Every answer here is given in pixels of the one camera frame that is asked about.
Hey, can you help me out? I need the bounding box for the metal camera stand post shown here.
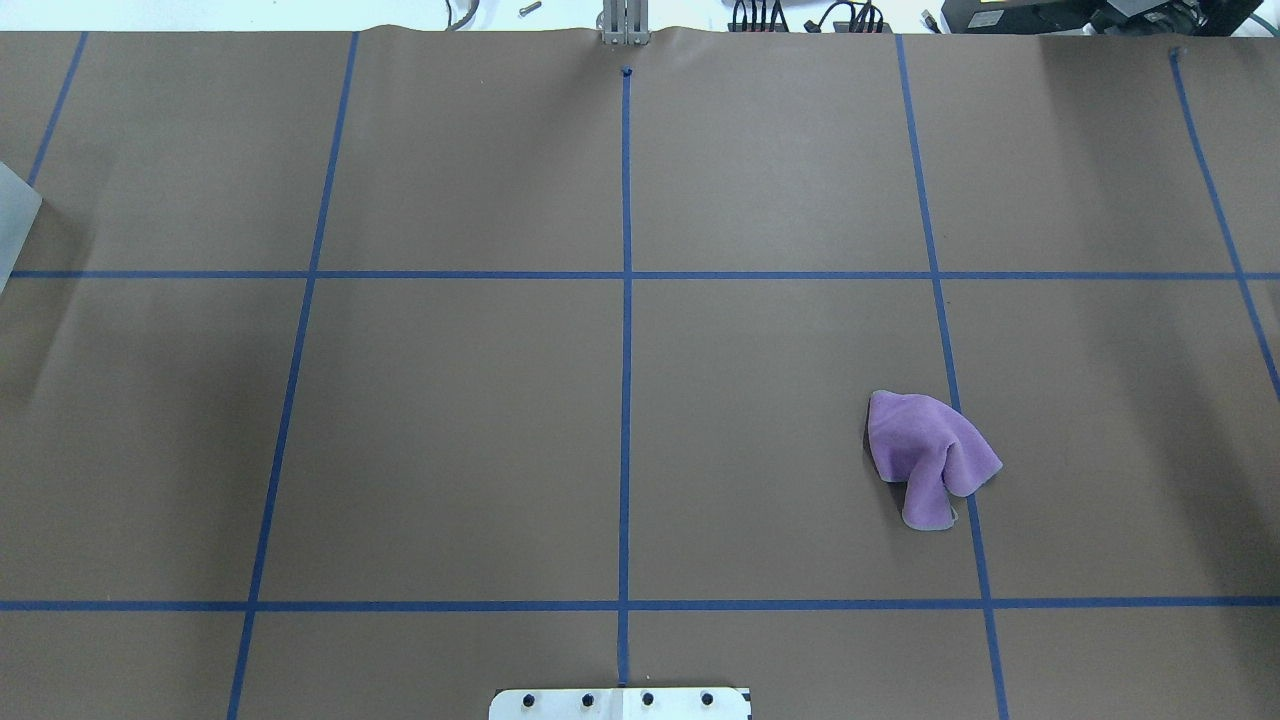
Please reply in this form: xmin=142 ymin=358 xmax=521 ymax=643
xmin=598 ymin=0 xmax=652 ymax=47

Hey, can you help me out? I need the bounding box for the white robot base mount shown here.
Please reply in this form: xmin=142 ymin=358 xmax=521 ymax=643
xmin=488 ymin=685 xmax=753 ymax=719

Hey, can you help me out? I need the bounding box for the black cables bundle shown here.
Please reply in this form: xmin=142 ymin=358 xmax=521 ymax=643
xmin=728 ymin=0 xmax=893 ymax=35

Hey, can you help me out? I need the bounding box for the translucent white plastic box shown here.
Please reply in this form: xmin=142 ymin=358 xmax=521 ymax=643
xmin=0 ymin=163 xmax=44 ymax=292

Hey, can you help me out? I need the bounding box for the purple cloth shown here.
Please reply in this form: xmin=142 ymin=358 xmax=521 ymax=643
xmin=867 ymin=389 xmax=1004 ymax=532

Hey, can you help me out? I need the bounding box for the black equipment on bench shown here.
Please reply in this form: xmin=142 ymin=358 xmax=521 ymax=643
xmin=941 ymin=1 xmax=1263 ymax=37

